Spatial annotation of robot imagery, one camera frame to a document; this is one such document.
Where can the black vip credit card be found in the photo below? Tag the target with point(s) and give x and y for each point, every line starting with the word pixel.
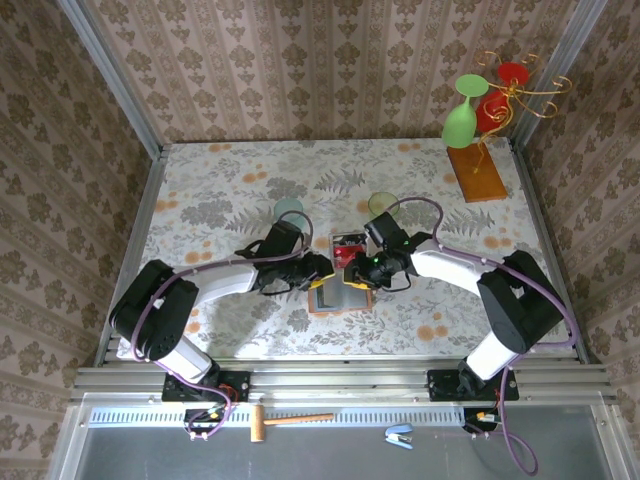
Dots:
pixel 350 241

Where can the aluminium frame cross rail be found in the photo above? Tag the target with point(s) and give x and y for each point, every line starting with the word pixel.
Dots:
pixel 340 380

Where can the green plastic cup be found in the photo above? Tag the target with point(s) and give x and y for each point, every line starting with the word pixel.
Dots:
pixel 382 202

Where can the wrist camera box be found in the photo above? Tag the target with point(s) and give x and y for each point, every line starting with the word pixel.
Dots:
pixel 385 232
pixel 282 242

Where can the red wine glass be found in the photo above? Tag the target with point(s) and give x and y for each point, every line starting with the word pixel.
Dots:
pixel 487 117

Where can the aluminium upright post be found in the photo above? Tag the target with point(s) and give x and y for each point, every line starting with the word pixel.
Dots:
pixel 579 30
pixel 113 75

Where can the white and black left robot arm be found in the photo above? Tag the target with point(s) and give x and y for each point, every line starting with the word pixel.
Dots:
pixel 225 285

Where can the green wine glass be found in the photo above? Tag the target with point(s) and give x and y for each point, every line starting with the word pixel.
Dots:
pixel 460 127

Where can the grey metal shelf sheet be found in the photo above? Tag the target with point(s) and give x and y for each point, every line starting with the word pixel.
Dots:
pixel 325 460

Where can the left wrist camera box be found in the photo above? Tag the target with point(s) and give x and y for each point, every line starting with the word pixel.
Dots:
pixel 282 242

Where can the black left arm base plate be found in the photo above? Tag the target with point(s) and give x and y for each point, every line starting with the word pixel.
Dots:
pixel 240 385

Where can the red credit card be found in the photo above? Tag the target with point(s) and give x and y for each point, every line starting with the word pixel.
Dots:
pixel 345 255

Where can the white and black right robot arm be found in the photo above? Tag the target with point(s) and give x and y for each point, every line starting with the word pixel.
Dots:
pixel 450 272

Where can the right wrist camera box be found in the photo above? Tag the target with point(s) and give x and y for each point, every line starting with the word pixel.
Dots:
pixel 385 232

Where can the aluminium table side rail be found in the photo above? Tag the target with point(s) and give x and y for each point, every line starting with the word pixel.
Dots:
pixel 133 250
pixel 534 200

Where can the tan leather card holder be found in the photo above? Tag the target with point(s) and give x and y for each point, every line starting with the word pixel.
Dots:
pixel 345 302

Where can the teal plastic cup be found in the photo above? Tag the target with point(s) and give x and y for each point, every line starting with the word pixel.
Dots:
pixel 285 207

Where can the clear acrylic box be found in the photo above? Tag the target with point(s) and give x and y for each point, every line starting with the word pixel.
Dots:
pixel 330 250

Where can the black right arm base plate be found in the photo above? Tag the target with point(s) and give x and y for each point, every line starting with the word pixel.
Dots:
pixel 440 387

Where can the slotted metal strip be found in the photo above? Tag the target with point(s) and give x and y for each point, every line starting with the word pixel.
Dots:
pixel 370 416

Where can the blue stapler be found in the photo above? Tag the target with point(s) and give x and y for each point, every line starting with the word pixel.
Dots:
pixel 400 432

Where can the wooden mallet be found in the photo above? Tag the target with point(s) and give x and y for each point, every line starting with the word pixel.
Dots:
pixel 258 425

